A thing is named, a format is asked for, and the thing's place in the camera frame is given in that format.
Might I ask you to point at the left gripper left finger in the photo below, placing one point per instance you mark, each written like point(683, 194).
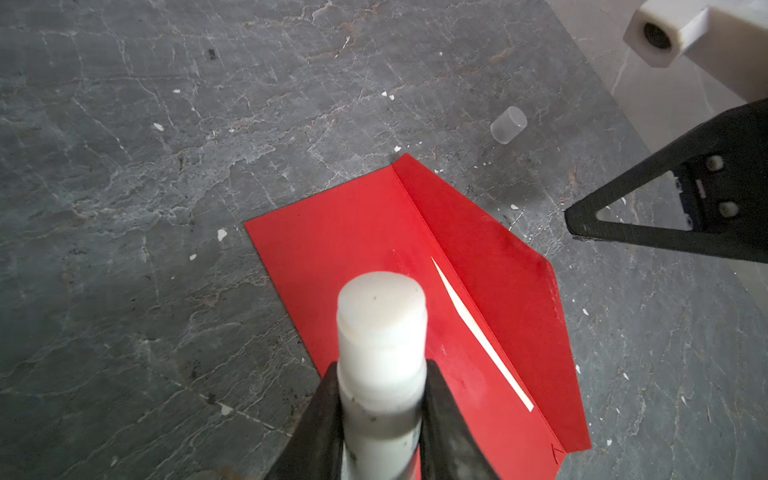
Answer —
point(315, 450)

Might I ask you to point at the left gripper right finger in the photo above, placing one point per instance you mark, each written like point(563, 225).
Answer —
point(447, 447)

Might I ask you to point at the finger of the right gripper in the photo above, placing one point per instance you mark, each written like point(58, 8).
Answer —
point(713, 183)

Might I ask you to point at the red envelope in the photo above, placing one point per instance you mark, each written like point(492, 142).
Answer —
point(397, 219)

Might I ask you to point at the beige letter paper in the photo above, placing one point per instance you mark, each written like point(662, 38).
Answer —
point(482, 339)

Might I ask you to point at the white glue stick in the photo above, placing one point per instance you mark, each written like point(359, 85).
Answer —
point(382, 325)

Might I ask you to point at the translucent glue stick cap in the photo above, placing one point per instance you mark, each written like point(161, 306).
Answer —
point(508, 125)

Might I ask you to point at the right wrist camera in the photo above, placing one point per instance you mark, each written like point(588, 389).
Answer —
point(727, 39)

